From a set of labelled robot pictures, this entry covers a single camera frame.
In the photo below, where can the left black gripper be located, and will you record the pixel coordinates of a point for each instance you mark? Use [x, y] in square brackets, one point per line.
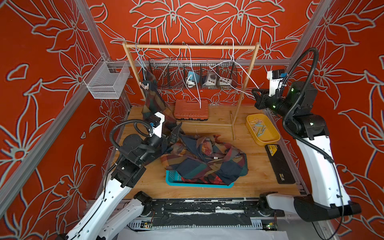
[166, 140]

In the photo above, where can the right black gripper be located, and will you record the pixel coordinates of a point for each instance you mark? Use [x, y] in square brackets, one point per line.
[261, 101]

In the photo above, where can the dark multicolour plaid shirt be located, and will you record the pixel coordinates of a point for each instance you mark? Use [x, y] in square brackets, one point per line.
[205, 160]

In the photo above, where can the white wire hanger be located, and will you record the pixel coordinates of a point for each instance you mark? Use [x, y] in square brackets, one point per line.
[184, 79]

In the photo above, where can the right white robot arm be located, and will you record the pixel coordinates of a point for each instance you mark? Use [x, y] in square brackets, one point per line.
[328, 200]

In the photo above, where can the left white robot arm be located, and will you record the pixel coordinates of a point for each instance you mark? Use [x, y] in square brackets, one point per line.
[100, 223]

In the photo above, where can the clothespins in yellow tray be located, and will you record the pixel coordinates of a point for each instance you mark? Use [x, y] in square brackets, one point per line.
[259, 127]

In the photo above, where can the red tool case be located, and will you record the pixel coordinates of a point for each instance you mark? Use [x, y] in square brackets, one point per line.
[191, 110]

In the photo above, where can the white button box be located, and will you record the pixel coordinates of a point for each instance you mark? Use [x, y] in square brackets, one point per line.
[225, 82]

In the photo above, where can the yellow plastic tray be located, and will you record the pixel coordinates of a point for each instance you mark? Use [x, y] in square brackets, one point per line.
[271, 136]

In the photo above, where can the teal plastic basket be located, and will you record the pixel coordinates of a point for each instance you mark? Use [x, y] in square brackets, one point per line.
[175, 179]

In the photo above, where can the black box with label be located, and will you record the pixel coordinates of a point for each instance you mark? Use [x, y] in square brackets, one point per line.
[279, 164]

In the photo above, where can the wooden clothes rack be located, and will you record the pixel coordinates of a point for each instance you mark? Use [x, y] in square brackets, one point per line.
[255, 48]

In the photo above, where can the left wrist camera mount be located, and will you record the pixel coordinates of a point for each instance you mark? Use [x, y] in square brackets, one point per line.
[156, 122]

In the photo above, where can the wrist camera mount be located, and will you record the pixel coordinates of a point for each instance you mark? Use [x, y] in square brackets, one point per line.
[275, 77]
[156, 122]

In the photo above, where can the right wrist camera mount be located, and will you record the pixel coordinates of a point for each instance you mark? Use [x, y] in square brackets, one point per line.
[275, 77]

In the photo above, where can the white switch box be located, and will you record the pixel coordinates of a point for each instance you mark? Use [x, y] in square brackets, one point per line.
[210, 80]

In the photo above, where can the teal box with cable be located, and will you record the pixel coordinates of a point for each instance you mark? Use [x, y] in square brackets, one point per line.
[192, 79]

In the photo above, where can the black wire basket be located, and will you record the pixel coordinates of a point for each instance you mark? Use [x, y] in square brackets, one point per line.
[197, 73]

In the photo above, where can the white wire basket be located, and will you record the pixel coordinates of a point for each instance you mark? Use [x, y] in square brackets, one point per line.
[107, 79]

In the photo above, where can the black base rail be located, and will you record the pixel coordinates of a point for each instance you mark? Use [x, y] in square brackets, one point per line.
[216, 212]

